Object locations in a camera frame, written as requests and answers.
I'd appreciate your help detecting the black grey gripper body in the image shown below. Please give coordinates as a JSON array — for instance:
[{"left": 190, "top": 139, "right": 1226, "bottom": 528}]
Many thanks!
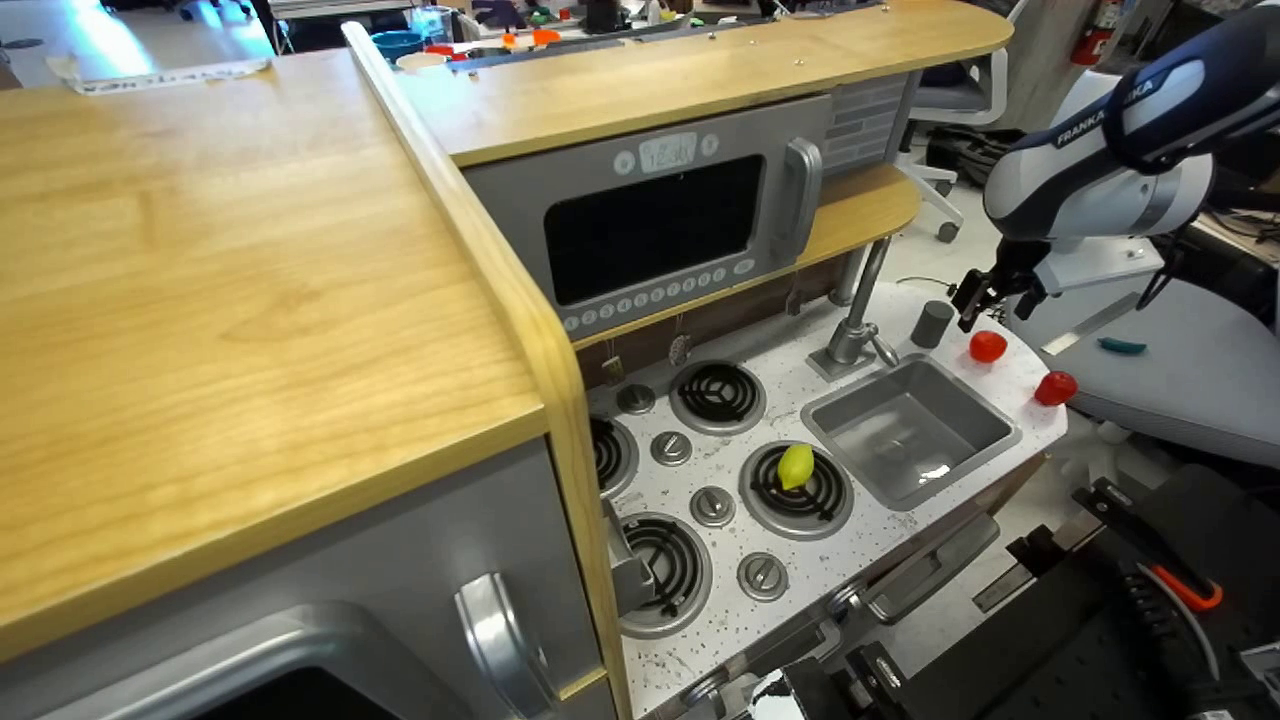
[{"left": 986, "top": 231, "right": 1061, "bottom": 289}]

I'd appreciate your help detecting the orange round toy object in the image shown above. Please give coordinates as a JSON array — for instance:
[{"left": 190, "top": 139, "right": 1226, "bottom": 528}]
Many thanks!
[{"left": 963, "top": 328, "right": 1011, "bottom": 367}]

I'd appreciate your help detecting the red round toy object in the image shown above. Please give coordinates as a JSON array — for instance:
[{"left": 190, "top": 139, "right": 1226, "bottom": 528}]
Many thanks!
[{"left": 1032, "top": 367, "right": 1082, "bottom": 412}]

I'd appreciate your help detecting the grey toy sink basin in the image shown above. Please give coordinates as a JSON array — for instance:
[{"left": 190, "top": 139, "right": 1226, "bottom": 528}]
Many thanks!
[{"left": 800, "top": 356, "right": 1021, "bottom": 516}]

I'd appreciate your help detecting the grey toy cylinder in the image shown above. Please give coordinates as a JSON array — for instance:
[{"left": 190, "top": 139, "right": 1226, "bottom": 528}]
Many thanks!
[{"left": 909, "top": 295, "right": 959, "bottom": 354}]

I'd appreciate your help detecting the silver toy faucet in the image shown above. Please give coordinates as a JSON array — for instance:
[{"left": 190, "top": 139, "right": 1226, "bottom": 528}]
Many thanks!
[{"left": 808, "top": 235, "right": 899, "bottom": 385}]

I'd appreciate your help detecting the grey curved plastic shell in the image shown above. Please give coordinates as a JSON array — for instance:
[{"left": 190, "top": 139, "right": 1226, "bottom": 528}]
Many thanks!
[{"left": 1042, "top": 273, "right": 1280, "bottom": 472}]

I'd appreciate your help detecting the red fire extinguisher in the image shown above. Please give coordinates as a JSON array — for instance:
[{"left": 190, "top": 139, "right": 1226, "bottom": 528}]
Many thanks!
[{"left": 1063, "top": 0, "right": 1120, "bottom": 72}]

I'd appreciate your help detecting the yellow toy lemon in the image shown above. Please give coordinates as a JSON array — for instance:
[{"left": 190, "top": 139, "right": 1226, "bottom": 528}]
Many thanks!
[{"left": 775, "top": 440, "right": 820, "bottom": 495}]

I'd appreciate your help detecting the black coil toy burner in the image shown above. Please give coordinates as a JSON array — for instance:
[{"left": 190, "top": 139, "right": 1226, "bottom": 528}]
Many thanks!
[
  {"left": 736, "top": 437, "right": 856, "bottom": 543},
  {"left": 587, "top": 412, "right": 641, "bottom": 501},
  {"left": 613, "top": 512, "right": 715, "bottom": 642},
  {"left": 663, "top": 356, "right": 768, "bottom": 440}
]

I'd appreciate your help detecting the grey toy microwave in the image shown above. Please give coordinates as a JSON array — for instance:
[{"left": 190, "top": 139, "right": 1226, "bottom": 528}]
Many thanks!
[{"left": 458, "top": 77, "right": 923, "bottom": 340}]

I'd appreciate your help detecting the wooden toy kitchen cabinet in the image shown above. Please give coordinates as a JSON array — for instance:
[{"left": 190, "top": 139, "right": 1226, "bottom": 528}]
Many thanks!
[{"left": 0, "top": 0, "right": 1017, "bottom": 720}]

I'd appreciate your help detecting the white measuring tape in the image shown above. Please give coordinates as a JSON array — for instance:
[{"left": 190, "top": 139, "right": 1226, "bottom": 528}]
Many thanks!
[{"left": 52, "top": 52, "right": 281, "bottom": 102}]

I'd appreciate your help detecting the black cable pile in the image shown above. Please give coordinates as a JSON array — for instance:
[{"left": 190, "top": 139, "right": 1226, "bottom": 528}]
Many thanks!
[{"left": 923, "top": 126, "right": 1021, "bottom": 197}]

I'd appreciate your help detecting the silver microwave door handle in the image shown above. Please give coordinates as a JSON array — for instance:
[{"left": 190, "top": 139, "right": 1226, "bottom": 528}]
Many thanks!
[{"left": 765, "top": 131, "right": 828, "bottom": 263}]

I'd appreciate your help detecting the silver metal bracket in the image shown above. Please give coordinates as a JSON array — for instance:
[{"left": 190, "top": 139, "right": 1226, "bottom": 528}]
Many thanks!
[{"left": 856, "top": 508, "right": 1008, "bottom": 630}]

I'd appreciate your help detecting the orange handled black clamp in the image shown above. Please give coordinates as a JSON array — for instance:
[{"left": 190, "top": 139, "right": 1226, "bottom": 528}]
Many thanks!
[{"left": 1075, "top": 478, "right": 1231, "bottom": 620}]

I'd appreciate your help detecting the silver oven door handle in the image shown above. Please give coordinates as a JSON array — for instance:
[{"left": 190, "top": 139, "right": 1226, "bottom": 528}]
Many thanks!
[{"left": 446, "top": 570, "right": 561, "bottom": 720}]

